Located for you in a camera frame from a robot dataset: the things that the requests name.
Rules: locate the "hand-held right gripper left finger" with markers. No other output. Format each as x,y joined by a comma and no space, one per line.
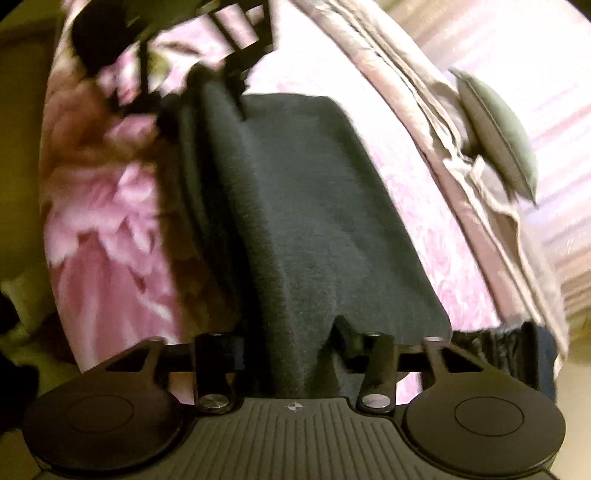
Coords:
217,357

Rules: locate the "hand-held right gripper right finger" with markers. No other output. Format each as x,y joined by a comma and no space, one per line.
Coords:
376,357

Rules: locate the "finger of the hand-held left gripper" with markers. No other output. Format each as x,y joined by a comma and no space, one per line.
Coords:
147,69
238,78

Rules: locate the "dark grey fleece garment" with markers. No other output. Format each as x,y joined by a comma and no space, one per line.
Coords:
300,207

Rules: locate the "dark blue cloth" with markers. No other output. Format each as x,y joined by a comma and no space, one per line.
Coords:
508,353

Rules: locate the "pink rose pattern blanket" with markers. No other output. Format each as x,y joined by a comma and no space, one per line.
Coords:
415,230

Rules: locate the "pink floral bed sheet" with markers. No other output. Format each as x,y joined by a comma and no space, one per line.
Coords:
92,230

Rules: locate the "beige quilt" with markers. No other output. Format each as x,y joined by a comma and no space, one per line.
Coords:
461,180

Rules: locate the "grey-green pillow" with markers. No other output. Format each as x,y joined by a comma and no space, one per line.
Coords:
498,129

